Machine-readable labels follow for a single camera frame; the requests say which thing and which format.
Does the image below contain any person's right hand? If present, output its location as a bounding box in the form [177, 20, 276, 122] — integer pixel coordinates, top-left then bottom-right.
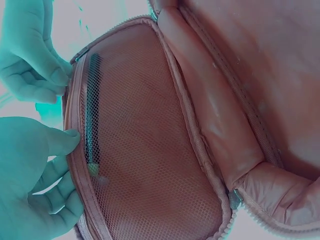
[0, 0, 74, 105]

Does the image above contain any person's left hand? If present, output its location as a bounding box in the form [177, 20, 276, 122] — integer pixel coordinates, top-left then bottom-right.
[0, 116, 85, 240]

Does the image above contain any pink zippered bag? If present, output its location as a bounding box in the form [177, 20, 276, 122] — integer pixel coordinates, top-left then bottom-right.
[61, 0, 320, 240]

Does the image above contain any dark stick, yellow-green end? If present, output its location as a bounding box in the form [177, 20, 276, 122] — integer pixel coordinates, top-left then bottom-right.
[84, 52, 103, 177]

